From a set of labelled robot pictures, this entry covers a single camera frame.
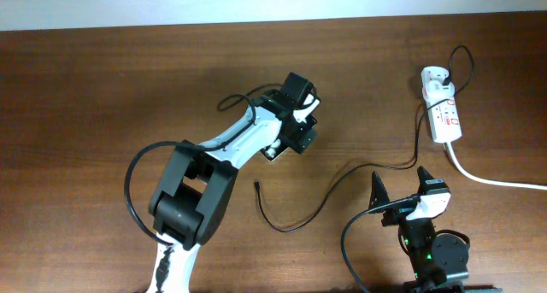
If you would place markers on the black smartphone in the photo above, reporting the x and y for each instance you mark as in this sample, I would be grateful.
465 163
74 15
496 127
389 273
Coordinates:
273 151

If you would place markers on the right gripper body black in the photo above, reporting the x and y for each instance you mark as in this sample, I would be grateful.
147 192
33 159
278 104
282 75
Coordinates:
414 231

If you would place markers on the white power strip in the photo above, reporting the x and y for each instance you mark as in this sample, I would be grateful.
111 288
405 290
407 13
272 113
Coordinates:
444 120

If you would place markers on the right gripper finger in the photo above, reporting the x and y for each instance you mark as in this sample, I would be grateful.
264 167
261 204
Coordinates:
379 198
427 181

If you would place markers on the white usb charger adapter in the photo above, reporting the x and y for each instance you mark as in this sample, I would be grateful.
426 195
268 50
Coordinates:
433 86

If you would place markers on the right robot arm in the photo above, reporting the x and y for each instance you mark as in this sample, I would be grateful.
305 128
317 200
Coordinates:
438 257

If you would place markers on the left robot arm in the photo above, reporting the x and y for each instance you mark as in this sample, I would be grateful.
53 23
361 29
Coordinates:
194 190

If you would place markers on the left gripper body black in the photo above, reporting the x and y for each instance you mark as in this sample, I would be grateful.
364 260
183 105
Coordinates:
297 134

